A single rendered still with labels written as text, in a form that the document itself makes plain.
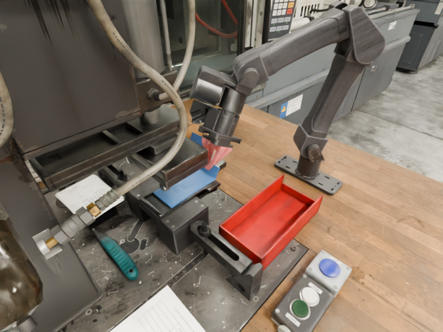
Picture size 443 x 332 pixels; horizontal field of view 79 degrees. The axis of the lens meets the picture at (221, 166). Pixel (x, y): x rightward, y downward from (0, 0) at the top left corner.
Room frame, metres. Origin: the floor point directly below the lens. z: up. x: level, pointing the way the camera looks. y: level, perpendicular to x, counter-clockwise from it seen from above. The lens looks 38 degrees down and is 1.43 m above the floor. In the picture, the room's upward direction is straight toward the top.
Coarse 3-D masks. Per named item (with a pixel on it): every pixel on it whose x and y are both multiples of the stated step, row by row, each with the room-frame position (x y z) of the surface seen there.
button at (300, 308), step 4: (296, 300) 0.23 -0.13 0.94; (300, 300) 0.23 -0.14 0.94; (292, 304) 0.22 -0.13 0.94; (296, 304) 0.22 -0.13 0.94; (300, 304) 0.22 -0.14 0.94; (304, 304) 0.22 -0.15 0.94; (292, 308) 0.22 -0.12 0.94; (296, 308) 0.22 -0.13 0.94; (300, 308) 0.22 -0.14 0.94; (304, 308) 0.22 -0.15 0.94; (308, 308) 0.22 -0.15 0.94; (296, 312) 0.21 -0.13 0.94; (300, 312) 0.21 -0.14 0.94; (304, 312) 0.21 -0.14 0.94; (308, 312) 0.21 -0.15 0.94; (300, 316) 0.20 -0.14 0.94; (304, 316) 0.20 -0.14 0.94
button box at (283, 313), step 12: (300, 276) 0.28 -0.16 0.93; (300, 288) 0.26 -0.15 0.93; (312, 288) 0.26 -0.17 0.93; (288, 300) 0.23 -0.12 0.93; (324, 300) 0.23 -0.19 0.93; (276, 312) 0.21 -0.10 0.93; (288, 312) 0.21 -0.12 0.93; (312, 312) 0.21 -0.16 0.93; (324, 312) 0.21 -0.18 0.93; (288, 324) 0.19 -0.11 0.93; (300, 324) 0.19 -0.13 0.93; (312, 324) 0.19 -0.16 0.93
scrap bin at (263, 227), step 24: (264, 192) 0.50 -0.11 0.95; (288, 192) 0.54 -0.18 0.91; (240, 216) 0.43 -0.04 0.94; (264, 216) 0.46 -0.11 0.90; (288, 216) 0.46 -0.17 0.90; (312, 216) 0.45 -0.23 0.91; (240, 240) 0.34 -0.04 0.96; (264, 240) 0.38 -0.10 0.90; (288, 240) 0.37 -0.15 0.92; (264, 264) 0.31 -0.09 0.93
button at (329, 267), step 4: (324, 260) 0.31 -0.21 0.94; (328, 260) 0.31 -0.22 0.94; (332, 260) 0.31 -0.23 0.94; (320, 264) 0.30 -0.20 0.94; (324, 264) 0.30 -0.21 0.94; (328, 264) 0.30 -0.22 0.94; (332, 264) 0.30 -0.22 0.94; (336, 264) 0.30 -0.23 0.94; (320, 268) 0.29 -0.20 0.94; (324, 268) 0.29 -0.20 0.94; (328, 268) 0.29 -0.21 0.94; (332, 268) 0.29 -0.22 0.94; (336, 268) 0.29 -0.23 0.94; (324, 272) 0.29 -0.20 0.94; (328, 272) 0.29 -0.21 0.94; (332, 272) 0.29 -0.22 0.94; (336, 272) 0.29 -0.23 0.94; (328, 276) 0.28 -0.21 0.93; (332, 276) 0.28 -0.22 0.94; (336, 276) 0.28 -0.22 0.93
